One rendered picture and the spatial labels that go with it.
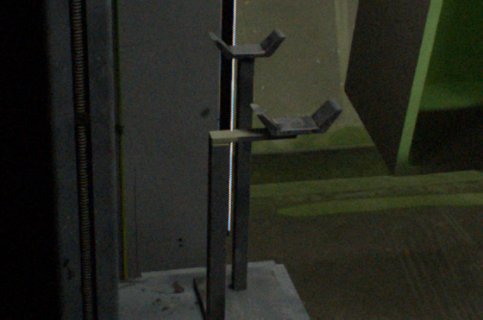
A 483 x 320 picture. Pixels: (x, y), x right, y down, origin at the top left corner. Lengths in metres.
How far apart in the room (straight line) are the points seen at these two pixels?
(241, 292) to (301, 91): 1.92
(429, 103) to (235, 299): 1.42
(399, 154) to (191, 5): 0.91
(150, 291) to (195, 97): 0.38
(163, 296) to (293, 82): 1.93
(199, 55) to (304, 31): 1.68
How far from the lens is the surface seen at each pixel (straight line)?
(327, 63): 3.14
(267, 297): 1.21
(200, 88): 1.50
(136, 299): 1.22
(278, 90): 3.08
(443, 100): 2.58
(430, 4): 2.06
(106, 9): 0.92
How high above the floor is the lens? 1.47
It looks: 25 degrees down
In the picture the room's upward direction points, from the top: 2 degrees clockwise
